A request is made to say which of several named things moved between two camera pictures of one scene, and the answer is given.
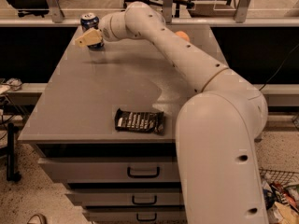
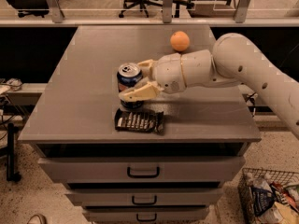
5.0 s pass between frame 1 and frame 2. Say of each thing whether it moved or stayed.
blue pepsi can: moved
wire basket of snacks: stayed
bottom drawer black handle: stayed
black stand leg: stayed
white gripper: moved
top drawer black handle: stayed
